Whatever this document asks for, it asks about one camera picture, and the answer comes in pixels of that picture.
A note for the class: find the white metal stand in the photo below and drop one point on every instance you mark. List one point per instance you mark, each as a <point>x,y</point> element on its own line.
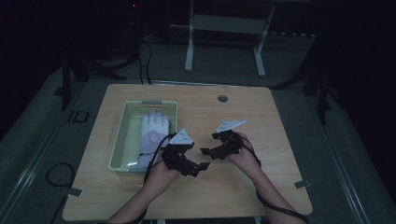
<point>227,25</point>

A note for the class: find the black metal stand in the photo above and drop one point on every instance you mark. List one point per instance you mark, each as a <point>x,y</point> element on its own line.
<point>66,81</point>
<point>322,93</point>

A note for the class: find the grey table grommet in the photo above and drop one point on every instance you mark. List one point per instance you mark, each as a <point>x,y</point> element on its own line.
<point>222,98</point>

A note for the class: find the purple glove white back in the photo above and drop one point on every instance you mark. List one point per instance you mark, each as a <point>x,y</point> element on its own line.
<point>152,130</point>

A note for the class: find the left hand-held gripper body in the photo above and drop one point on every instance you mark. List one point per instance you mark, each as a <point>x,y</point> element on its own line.
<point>177,147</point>

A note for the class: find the person's left hand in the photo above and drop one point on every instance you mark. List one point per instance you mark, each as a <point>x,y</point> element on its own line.
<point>162,179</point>

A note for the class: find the grey tape piece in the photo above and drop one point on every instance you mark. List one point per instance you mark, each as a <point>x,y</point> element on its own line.
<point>72,192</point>
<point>302,184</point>

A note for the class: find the person's right hand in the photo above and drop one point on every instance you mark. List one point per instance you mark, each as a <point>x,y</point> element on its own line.
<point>246,160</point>

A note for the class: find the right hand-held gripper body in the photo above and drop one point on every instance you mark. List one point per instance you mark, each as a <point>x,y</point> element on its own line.
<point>230,143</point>

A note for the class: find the pale green plastic basket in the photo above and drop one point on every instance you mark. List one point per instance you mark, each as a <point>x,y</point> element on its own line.
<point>124,146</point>

